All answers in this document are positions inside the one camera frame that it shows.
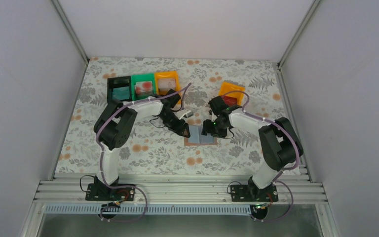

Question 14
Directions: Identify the teal card stack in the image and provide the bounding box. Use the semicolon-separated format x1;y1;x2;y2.
112;87;131;101

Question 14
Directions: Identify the aluminium mounting rail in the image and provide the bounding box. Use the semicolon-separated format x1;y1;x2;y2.
34;173;327;216

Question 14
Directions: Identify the red white card stack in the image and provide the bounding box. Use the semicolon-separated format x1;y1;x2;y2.
134;81;153;98

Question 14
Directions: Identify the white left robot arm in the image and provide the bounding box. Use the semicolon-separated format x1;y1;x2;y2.
86;95;190;200

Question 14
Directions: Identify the floral tablecloth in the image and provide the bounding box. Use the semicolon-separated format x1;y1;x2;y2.
56;57;286;175

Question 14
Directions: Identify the white floral card stack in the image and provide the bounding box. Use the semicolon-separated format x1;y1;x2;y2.
157;78;176;92

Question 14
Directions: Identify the black storage bin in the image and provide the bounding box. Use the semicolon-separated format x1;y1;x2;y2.
107;76;132;103

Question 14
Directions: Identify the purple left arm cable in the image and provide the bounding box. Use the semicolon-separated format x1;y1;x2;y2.
96;82;193;223

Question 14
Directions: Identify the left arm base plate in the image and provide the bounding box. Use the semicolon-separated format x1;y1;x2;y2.
85;184;135;201

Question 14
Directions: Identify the orange storage bin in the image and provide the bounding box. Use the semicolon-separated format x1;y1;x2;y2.
218;82;245;102

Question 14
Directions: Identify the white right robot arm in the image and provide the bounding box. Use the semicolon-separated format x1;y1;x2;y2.
202;96;303;199

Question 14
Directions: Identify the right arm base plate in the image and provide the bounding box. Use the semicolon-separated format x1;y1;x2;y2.
229;184;279;202

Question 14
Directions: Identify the yellow storage bin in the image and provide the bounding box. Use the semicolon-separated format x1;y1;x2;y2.
154;71;181;95

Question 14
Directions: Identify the green storage bin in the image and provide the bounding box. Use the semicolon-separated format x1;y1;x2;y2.
131;73;156;101

